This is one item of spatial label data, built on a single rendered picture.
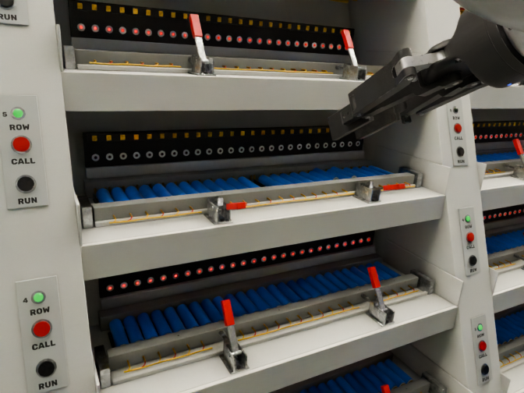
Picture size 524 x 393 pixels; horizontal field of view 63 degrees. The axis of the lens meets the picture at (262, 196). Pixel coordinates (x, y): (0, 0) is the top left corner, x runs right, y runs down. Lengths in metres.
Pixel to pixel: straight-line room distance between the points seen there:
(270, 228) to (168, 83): 0.24
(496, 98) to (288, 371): 0.67
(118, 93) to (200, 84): 0.11
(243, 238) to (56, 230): 0.23
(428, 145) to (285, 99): 0.32
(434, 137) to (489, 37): 0.47
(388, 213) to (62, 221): 0.49
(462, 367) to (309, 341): 0.33
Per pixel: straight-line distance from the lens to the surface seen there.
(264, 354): 0.65
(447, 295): 0.87
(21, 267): 0.53
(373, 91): 0.44
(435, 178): 0.84
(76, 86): 0.56
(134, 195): 0.64
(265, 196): 0.65
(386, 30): 0.95
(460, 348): 0.89
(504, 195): 0.98
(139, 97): 0.57
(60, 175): 0.53
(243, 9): 0.90
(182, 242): 0.56
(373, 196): 0.74
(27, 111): 0.54
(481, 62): 0.39
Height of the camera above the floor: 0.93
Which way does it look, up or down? level
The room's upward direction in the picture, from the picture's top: 6 degrees counter-clockwise
